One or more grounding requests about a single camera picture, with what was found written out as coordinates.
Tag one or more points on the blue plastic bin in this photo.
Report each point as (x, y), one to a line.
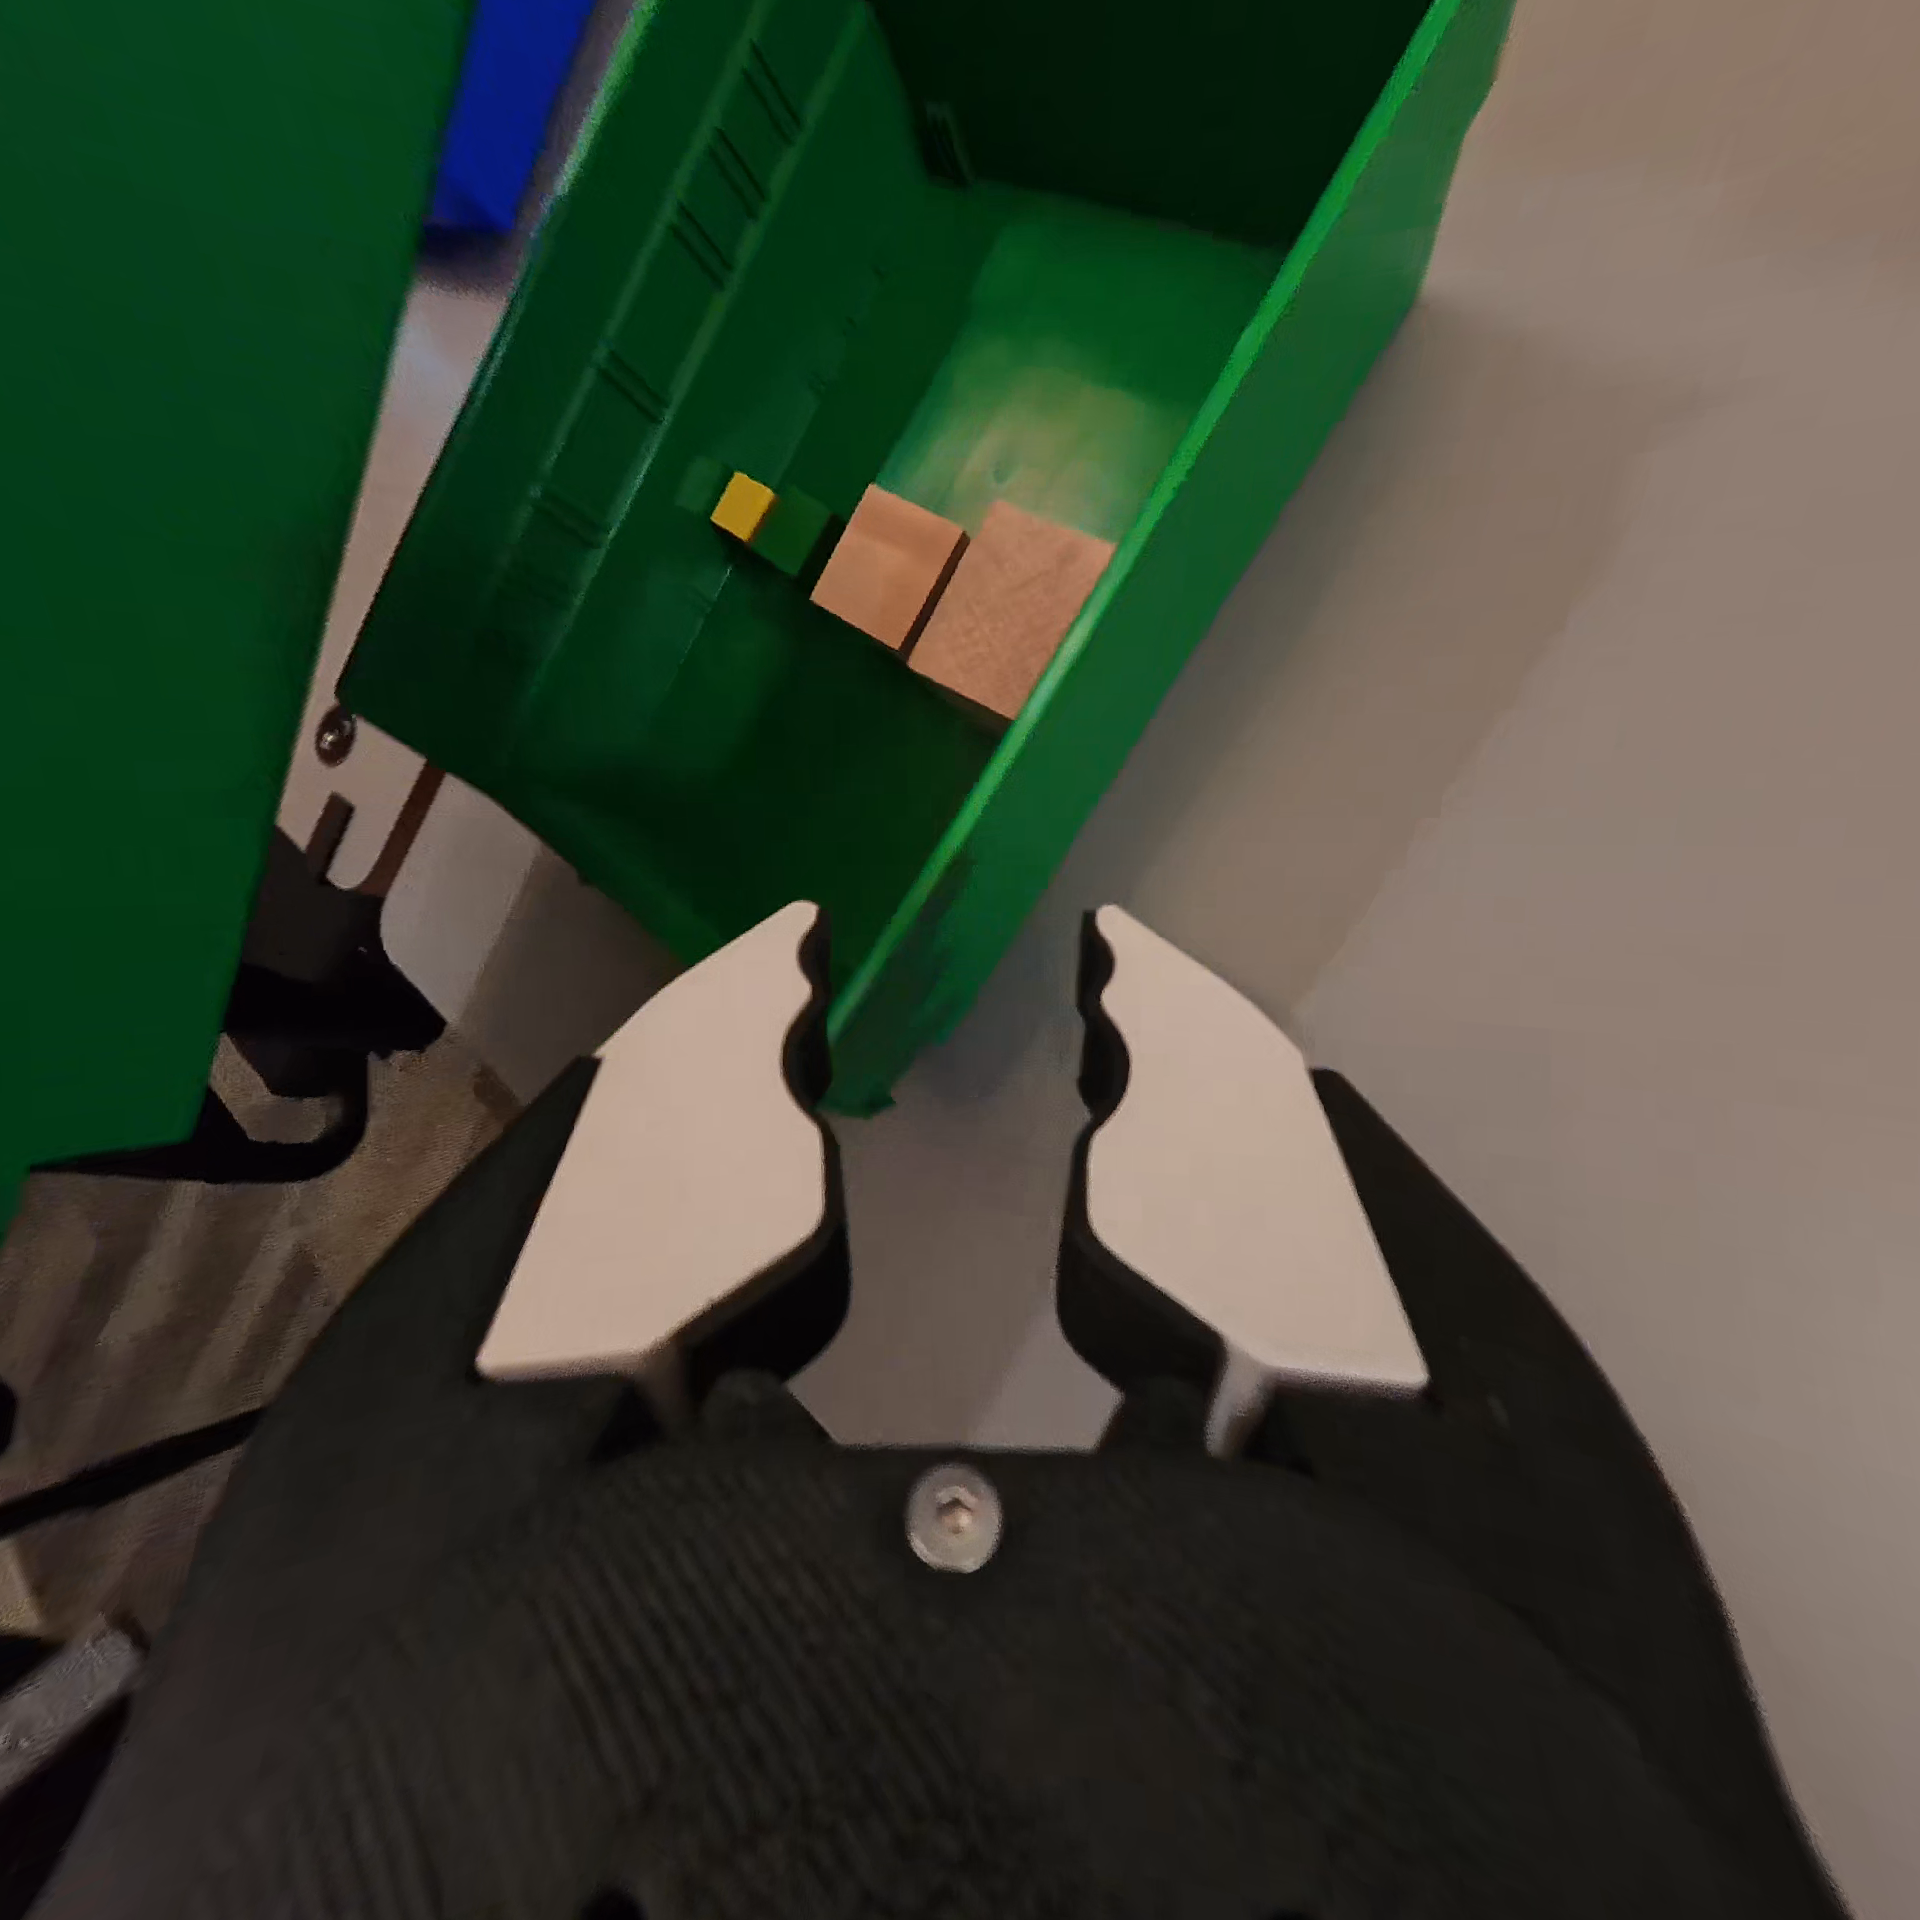
(504, 136)

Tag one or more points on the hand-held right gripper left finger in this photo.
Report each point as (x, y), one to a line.
(674, 1172)

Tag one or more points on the small green cube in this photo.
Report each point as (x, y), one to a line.
(792, 528)

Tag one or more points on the wooden cube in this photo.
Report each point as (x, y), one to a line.
(1014, 608)

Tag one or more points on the small yellow cube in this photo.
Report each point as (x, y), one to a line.
(743, 504)

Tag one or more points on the black metal desk frame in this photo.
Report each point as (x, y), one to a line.
(317, 974)

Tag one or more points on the grey desk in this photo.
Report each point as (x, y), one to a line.
(1576, 751)

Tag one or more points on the pinkish wooden block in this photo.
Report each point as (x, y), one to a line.
(885, 563)

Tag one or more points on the green plastic bin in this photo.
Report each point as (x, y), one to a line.
(674, 722)
(181, 525)

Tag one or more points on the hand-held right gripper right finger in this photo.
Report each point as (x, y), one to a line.
(1245, 1200)

